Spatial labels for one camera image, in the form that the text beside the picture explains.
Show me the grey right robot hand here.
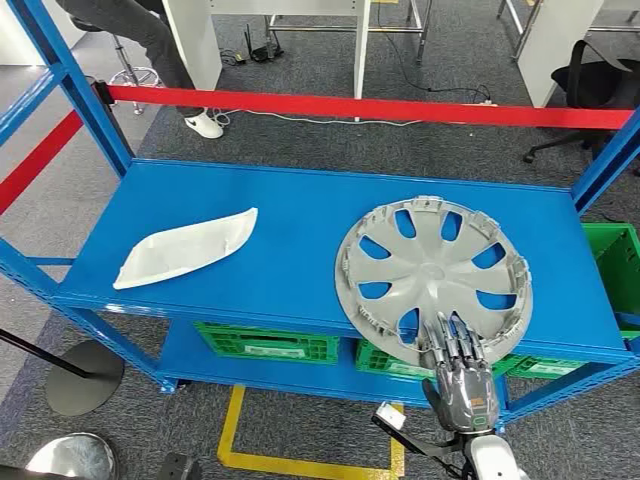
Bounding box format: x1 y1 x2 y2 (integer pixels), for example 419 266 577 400
421 312 501 437

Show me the grey plastic wheel hubcap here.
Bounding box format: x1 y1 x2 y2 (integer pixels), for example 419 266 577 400
334 195 534 369

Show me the blue metal shelf rack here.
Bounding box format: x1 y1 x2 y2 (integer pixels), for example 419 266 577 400
0 0 640 425

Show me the white curved plastic part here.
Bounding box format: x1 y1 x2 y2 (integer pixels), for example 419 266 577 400
112 207 259 291

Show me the green plastic crate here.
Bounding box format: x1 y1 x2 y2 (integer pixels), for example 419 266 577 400
195 322 340 366
507 357 586 380
355 339 521 382
582 223 640 339

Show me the long red barrier belt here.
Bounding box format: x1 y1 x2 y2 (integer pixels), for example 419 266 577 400
107 84 633 131

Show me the black office chair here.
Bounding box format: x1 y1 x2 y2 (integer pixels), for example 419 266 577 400
522 39 640 166

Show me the white desk side panel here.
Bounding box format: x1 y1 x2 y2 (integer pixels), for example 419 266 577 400
517 0 606 109

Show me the black router with antennas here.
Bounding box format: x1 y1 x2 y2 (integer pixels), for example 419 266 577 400
244 25 285 64

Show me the black base belt stanchion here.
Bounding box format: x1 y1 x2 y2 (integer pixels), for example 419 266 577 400
0 327 125 417

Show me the white office desk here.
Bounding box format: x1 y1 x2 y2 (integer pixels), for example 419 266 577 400
162 0 372 124

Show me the chrome base belt stanchion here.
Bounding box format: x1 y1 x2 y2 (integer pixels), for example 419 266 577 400
91 78 135 160
25 432 118 480

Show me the chrome base stool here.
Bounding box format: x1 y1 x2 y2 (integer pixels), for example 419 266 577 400
69 16 164 117

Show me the person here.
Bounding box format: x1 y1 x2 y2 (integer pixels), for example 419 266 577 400
54 0 224 140

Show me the short red barrier belt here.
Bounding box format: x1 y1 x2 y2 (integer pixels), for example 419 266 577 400
0 109 84 215

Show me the black floor cable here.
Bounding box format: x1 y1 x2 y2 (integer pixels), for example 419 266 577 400
374 0 494 104

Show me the steel table frame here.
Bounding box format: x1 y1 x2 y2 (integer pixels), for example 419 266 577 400
265 0 433 64
496 0 640 61

